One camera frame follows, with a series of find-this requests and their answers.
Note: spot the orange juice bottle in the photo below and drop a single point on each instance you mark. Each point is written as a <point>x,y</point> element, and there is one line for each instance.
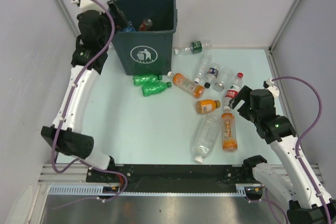
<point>207,106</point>

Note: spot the green label clear bottle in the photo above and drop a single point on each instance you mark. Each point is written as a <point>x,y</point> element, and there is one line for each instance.
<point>194,47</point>

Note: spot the dark green plastic bin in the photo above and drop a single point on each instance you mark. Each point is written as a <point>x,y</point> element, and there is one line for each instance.
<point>142,52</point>

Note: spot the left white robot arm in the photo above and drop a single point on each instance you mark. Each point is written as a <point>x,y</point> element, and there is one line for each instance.
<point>91,51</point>

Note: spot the pepsi label clear bottle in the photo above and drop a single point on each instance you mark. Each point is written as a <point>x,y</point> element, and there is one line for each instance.
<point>212,74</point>

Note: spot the blue label water bottle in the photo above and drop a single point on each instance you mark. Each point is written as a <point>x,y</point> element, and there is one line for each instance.
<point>129,27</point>

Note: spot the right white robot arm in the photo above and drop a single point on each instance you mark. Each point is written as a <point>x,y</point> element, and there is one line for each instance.
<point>305,197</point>

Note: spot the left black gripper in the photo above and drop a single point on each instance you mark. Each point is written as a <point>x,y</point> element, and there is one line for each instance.
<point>117,15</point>

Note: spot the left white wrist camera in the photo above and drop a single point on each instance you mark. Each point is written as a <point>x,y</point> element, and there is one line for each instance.
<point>86,5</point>

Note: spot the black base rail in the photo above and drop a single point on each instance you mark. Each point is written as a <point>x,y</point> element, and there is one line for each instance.
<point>184,179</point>

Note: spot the green bottle with cap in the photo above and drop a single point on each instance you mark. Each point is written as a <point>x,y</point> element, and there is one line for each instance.
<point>155,88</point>

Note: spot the clear bottle white cap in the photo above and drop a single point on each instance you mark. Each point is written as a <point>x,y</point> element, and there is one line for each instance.
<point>202,66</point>

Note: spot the large clear bottle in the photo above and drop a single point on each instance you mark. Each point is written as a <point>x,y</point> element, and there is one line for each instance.
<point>205,137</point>

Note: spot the clear cup silver base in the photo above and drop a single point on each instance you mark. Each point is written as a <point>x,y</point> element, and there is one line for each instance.
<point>223,80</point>

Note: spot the red cap crushed bottle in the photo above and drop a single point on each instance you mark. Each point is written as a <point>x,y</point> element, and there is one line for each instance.
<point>146,25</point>

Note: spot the red label water bottle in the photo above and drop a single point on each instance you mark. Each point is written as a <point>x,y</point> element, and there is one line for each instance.
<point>233,89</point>

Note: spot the green bottle near bin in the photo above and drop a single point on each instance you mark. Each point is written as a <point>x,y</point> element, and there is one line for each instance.
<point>142,79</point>

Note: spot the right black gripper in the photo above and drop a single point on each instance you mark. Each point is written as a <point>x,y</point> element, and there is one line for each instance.
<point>244,94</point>

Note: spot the orange tea bottle white cap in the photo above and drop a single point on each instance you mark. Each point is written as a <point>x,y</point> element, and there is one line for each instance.
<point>186,84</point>

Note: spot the orange jasmine tea bottle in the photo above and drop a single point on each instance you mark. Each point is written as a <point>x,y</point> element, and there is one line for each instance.
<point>229,139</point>

